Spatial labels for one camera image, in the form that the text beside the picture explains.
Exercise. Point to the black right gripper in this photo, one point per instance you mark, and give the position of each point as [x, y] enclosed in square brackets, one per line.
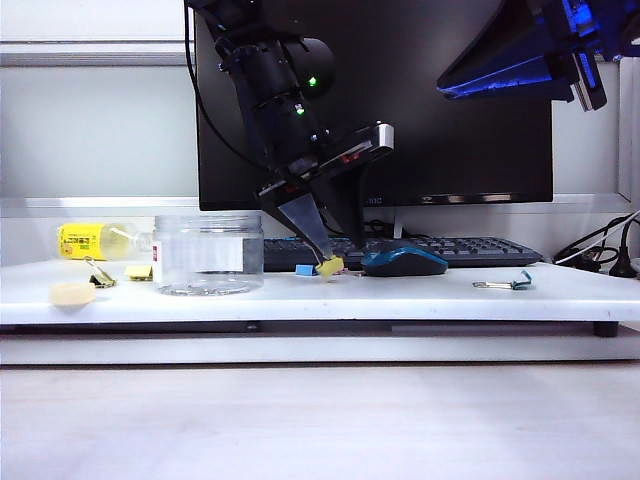
[570, 30]

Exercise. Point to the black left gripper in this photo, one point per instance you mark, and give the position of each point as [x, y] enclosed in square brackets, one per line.
[320, 165]

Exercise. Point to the yellow binder clip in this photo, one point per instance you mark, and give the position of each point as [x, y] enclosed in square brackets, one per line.
[139, 272]
[330, 268]
[101, 277]

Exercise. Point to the round transparent plastic jar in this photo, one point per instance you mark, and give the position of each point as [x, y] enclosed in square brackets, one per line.
[210, 260]

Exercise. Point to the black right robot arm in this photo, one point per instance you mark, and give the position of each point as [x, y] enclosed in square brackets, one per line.
[625, 25]

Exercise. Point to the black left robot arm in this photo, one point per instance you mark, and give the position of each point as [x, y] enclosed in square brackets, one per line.
[270, 85]

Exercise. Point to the pink binder clip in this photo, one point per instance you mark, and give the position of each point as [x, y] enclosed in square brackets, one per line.
[342, 271]

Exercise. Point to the blue binder clip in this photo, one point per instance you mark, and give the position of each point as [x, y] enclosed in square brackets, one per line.
[304, 270]

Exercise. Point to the silver monitor stand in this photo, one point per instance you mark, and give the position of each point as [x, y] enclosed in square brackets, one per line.
[398, 225]

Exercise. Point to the white raised desk board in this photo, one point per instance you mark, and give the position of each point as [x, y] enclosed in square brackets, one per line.
[350, 300]

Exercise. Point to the black and blue mouse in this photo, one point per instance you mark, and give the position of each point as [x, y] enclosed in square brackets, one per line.
[405, 265]

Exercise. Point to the black computer monitor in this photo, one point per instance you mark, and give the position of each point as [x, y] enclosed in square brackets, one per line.
[425, 125]

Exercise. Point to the black computer keyboard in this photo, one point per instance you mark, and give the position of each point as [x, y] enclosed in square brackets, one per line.
[475, 252]

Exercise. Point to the teal binder clip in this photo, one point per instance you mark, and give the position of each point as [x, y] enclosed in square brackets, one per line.
[521, 284]

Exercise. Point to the black power plug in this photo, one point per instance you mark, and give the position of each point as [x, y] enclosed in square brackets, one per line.
[625, 265]

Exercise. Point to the yellow label plastic bottle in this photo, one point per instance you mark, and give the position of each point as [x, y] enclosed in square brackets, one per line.
[80, 242]

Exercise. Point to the black board foot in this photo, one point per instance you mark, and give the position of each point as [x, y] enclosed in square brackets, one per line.
[605, 330]

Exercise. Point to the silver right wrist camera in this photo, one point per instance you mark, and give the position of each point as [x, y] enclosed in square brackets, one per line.
[592, 90]

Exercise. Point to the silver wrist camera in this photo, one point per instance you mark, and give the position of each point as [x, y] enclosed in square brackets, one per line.
[386, 136]
[592, 90]

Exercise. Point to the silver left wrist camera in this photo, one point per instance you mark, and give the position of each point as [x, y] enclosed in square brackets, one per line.
[386, 136]

